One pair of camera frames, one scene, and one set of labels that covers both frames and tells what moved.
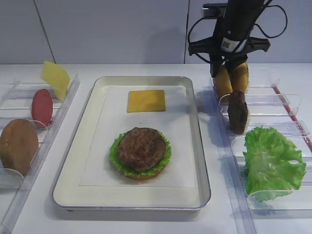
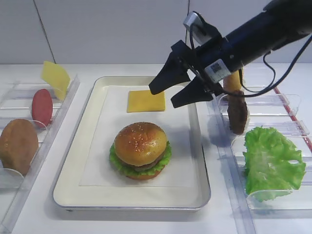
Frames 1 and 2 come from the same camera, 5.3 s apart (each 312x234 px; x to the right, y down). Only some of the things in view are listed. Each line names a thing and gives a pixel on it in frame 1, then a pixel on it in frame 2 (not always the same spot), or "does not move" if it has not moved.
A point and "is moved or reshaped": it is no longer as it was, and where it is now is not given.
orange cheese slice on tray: x=146 y=100 does not move
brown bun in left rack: x=19 y=143 does not move
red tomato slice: x=42 y=107 does not move
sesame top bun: x=223 y=84 is moved or reshaped
